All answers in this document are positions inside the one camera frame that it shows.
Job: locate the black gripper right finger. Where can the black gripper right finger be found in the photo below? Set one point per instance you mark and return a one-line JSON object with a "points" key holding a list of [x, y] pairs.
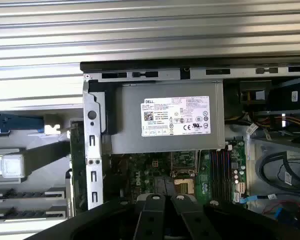
{"points": [[190, 220]]}

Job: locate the grey power supply unit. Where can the grey power supply unit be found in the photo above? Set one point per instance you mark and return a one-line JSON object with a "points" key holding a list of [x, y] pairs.
{"points": [[130, 125]]}

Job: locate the metal socket cover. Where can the metal socket cover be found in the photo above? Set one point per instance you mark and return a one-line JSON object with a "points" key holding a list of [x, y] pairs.
{"points": [[182, 172]]}

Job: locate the black RAM slot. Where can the black RAM slot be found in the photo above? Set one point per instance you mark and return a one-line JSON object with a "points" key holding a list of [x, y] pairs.
{"points": [[223, 175], [212, 175], [228, 175], [217, 175]]}

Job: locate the black PC case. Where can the black PC case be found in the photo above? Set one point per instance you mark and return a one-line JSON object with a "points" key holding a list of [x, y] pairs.
{"points": [[92, 140]]}

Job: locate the optical drive with label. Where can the optical drive with label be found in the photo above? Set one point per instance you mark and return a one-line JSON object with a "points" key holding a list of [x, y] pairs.
{"points": [[282, 97]]}

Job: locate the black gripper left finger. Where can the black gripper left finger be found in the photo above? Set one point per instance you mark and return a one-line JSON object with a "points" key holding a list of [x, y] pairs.
{"points": [[152, 217]]}

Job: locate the green motherboard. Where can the green motherboard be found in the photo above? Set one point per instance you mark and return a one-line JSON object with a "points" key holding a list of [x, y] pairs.
{"points": [[203, 183]]}

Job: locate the CPU socket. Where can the CPU socket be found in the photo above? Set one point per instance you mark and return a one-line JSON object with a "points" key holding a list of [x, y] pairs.
{"points": [[183, 185]]}

